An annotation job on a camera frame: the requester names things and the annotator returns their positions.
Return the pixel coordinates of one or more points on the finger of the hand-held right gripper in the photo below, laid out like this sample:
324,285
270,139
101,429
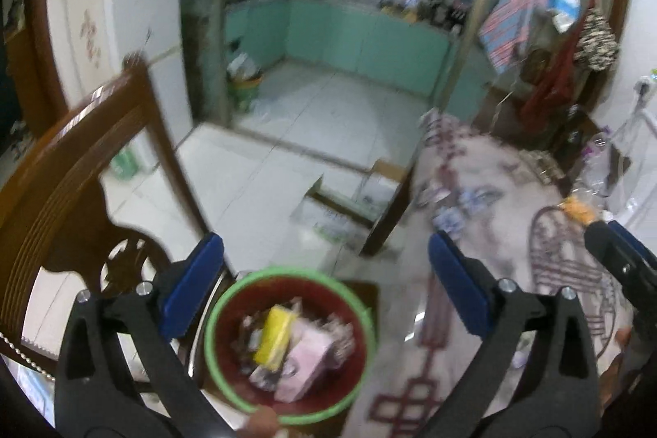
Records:
616,253

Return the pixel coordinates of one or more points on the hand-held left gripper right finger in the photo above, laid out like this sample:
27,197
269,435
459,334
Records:
462,284

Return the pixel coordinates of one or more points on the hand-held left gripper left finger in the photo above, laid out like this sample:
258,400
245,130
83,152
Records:
192,284

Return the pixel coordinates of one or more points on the red basin with green rim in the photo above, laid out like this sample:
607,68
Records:
241,309

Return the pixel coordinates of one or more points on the long yellow box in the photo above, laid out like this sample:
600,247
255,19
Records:
274,335

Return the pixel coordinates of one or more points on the pink plastic bag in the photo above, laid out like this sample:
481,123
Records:
305,356

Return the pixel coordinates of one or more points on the white desk lamp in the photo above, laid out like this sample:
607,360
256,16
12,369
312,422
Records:
631,212

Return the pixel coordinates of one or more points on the bag of orange snacks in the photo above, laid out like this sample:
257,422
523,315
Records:
580,209

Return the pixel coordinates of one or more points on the floral tablecloth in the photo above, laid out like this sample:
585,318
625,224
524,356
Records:
503,222

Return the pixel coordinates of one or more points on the clear bottle with purple cap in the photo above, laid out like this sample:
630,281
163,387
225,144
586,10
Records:
595,166

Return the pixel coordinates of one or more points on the dark flat box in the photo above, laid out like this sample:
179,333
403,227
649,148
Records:
544,168

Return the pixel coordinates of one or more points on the dark wooden chair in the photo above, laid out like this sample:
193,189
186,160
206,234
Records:
569,135

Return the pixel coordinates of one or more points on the green detergent bottle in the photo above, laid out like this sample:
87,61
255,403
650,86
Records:
126,163

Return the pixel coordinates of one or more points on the open cardboard box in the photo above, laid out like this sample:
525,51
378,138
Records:
328,217

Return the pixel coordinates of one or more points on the red garment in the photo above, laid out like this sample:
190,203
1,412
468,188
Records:
549,94

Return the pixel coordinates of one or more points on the carved wooden chair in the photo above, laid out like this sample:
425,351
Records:
61,171

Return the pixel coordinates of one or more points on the printed booklet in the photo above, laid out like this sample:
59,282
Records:
36,392

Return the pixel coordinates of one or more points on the green waste bin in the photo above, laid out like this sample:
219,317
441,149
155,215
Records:
245,91

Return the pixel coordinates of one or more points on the brown handbag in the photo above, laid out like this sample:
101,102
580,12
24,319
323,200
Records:
536,68

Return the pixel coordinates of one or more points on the letter print bag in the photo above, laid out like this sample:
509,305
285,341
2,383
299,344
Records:
595,40

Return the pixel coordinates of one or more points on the plaid towel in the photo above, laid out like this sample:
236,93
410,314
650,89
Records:
513,17

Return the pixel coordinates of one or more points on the teal kitchen cabinets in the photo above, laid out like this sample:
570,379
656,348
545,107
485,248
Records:
349,38

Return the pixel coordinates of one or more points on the white refrigerator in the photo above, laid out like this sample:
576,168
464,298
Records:
118,7

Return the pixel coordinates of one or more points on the dark wooden door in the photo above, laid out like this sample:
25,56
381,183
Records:
15,58

